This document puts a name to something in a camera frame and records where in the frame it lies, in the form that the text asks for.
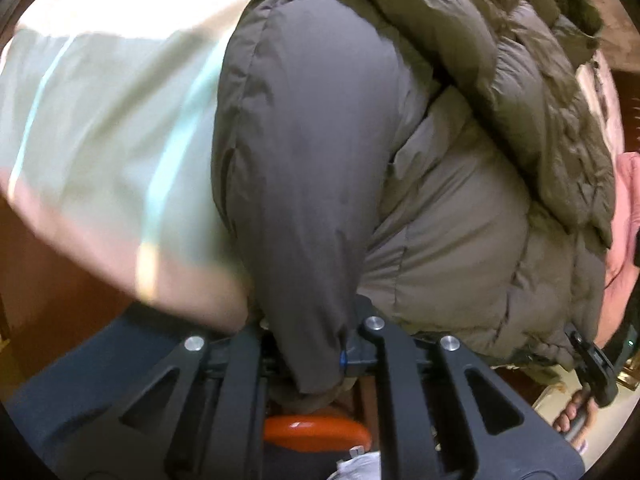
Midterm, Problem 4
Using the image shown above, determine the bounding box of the person's right hand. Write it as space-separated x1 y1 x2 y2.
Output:
551 388 599 455

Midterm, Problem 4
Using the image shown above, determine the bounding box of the dark olive hooded puffer jacket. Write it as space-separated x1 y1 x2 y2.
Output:
212 0 615 411

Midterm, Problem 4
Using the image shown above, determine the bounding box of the orange round object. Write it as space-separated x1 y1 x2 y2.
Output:
262 412 373 453

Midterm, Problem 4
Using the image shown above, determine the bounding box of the pink folded blanket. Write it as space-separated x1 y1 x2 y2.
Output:
596 152 639 347

